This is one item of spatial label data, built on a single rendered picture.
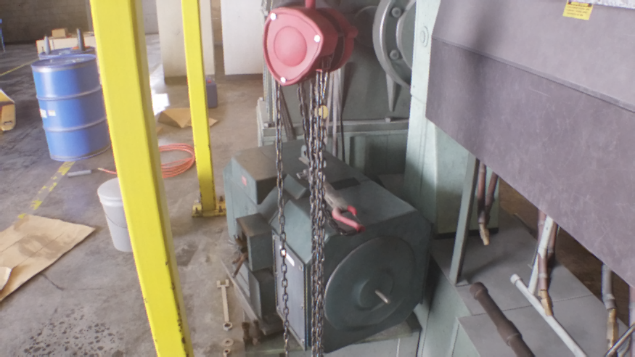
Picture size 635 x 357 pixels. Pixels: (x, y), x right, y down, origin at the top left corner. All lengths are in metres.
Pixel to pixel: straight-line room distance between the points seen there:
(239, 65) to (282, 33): 6.21
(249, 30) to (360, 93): 5.06
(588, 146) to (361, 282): 0.74
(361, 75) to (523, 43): 1.10
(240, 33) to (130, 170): 5.93
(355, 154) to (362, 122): 0.15
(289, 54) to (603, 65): 0.58
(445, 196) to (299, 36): 0.97
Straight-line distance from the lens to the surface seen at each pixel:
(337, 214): 1.27
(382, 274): 1.37
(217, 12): 10.94
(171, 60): 7.28
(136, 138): 1.19
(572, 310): 1.53
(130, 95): 1.16
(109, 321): 2.39
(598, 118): 0.90
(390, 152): 2.19
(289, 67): 0.93
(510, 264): 1.66
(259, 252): 1.42
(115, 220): 2.79
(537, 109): 1.04
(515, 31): 1.14
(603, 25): 0.94
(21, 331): 2.53
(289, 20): 0.91
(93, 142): 4.52
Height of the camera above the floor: 1.48
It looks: 24 degrees down
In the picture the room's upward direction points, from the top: straight up
